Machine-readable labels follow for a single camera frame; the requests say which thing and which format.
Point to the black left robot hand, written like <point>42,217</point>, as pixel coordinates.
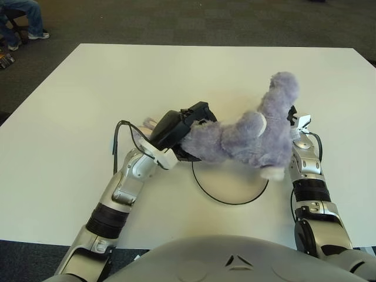
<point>170,129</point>

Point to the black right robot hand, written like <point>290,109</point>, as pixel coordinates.
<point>292,117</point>

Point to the purple plush bunny doll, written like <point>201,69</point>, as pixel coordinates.
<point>258,138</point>

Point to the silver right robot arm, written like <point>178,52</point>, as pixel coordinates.
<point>308,167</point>

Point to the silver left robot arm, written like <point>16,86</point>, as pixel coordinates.
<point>126,182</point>

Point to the white plate with black rim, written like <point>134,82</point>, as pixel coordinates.
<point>232,188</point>

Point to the grey robot torso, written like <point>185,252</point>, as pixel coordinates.
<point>205,258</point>

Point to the seated person in jeans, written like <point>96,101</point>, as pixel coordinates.
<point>32,17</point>

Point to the striped object on floor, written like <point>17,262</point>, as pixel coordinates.
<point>6,61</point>

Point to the black chair under person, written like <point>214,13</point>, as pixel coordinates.
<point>17,13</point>

